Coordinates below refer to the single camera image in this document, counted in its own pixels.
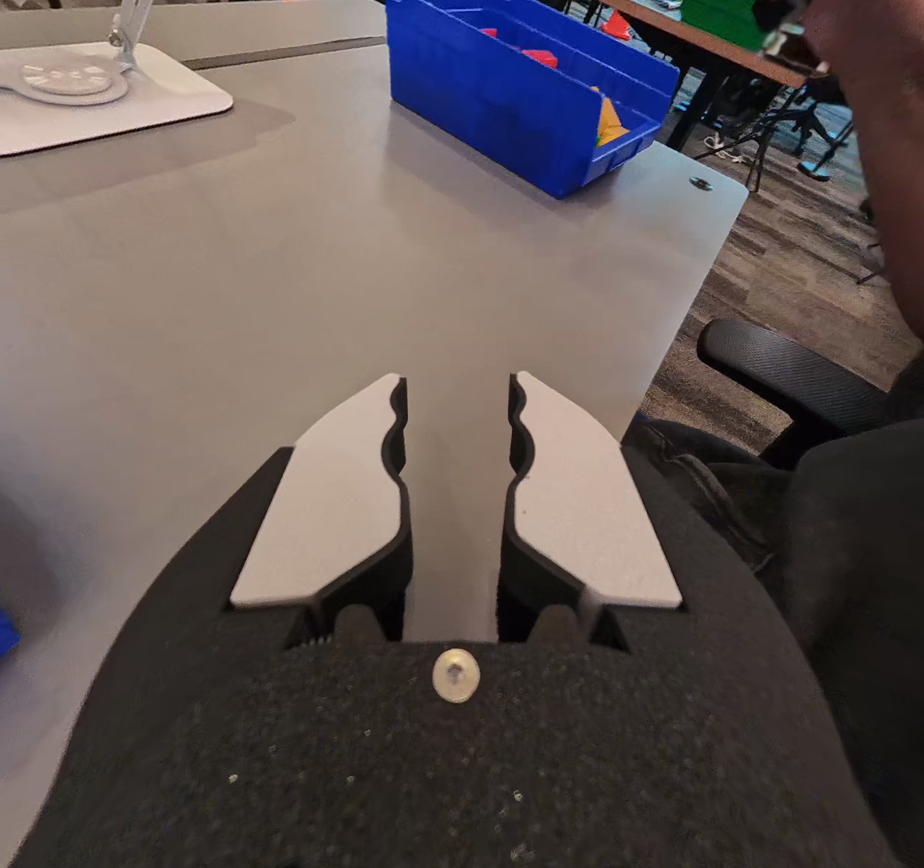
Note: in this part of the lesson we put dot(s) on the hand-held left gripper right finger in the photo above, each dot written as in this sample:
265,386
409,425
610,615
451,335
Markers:
592,514

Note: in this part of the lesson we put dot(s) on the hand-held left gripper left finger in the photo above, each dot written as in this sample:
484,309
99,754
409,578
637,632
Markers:
325,514

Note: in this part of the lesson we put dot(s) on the yellow toy block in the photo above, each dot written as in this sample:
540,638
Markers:
612,124

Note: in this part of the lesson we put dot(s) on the blue plastic bin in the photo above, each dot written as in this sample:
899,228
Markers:
6,633
469,102

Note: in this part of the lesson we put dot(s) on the person's right forearm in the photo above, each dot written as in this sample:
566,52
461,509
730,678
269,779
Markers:
888,196

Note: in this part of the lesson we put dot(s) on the grey desk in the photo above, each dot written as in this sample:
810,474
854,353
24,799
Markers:
289,268

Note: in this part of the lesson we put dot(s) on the green box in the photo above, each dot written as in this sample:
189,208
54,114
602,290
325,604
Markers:
722,9

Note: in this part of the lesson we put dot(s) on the wooden background table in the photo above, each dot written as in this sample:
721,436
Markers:
650,12

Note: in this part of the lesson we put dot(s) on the black chair armrest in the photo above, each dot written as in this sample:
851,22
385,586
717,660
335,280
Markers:
794,377

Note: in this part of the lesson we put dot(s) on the white stand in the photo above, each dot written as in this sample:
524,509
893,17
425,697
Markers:
144,99

